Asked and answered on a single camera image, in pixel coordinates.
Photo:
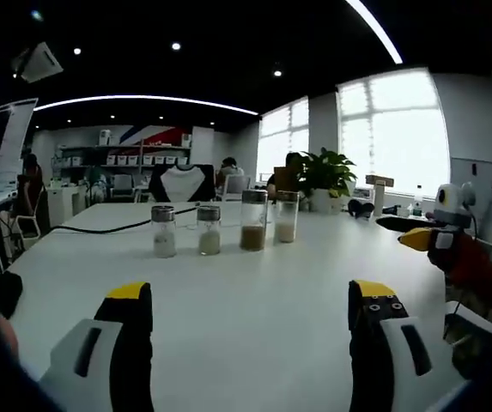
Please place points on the ceiling air conditioner unit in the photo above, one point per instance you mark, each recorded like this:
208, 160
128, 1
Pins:
39, 62

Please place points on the tall seasoning bottle white powder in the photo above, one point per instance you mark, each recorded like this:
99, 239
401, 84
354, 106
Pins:
287, 219

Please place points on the short seasoning bottle white powder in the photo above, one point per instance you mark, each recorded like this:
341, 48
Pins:
164, 234

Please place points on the tall seasoning bottle brown powder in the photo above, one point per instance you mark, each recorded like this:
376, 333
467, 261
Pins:
253, 223

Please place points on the white office chair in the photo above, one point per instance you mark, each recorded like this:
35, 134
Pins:
235, 186
28, 223

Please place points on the black cloth object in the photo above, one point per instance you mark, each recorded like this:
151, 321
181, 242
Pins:
6, 294

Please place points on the black headphones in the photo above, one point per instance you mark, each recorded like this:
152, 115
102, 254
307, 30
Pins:
361, 210

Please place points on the green potted plant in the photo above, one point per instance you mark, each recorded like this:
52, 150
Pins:
327, 180

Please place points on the shelf with white bins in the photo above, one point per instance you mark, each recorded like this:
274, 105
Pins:
129, 159

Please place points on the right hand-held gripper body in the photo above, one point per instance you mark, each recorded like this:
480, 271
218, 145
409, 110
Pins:
452, 207

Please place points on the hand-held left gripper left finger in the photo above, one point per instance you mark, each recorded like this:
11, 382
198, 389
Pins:
112, 343

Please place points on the chair with black white shirt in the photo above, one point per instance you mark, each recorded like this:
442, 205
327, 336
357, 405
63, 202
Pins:
182, 184

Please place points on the short seasoning bottle pale grains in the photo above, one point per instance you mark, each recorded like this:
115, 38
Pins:
209, 232

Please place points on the clear plastic water bottle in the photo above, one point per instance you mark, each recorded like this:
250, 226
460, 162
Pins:
418, 201

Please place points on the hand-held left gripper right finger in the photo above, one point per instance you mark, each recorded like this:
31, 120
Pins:
383, 343

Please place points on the white board panel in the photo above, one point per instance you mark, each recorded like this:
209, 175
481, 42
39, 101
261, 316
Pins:
473, 176

